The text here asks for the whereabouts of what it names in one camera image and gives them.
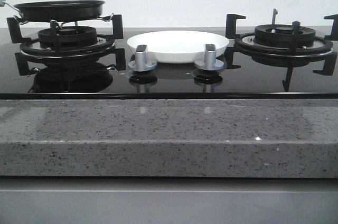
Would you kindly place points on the black frying pan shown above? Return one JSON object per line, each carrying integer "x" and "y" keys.
{"x": 61, "y": 11}

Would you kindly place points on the right silver stove knob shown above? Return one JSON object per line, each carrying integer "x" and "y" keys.
{"x": 210, "y": 61}

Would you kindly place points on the white round plate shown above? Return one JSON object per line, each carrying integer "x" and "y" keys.
{"x": 178, "y": 46}

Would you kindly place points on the silver stove knob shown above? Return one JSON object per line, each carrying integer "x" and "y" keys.
{"x": 210, "y": 61}
{"x": 142, "y": 62}

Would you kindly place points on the black glass gas hob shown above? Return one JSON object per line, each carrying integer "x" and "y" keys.
{"x": 245, "y": 76}

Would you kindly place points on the left silver stove knob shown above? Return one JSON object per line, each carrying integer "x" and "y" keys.
{"x": 142, "y": 62}

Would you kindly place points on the grey cabinet drawer front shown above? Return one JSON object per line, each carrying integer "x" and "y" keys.
{"x": 168, "y": 201}

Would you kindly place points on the black burner head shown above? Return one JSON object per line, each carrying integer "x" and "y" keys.
{"x": 69, "y": 37}
{"x": 281, "y": 35}

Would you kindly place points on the black burner grate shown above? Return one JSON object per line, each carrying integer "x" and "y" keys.
{"x": 58, "y": 58}
{"x": 291, "y": 57}

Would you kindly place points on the right black burner head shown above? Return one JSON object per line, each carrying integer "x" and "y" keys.
{"x": 281, "y": 35}

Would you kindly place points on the left black burner grate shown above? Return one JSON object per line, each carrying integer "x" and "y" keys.
{"x": 58, "y": 58}

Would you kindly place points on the left black burner head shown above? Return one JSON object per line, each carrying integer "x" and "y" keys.
{"x": 69, "y": 37}

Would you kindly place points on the right black burner grate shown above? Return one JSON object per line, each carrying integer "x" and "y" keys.
{"x": 291, "y": 57}

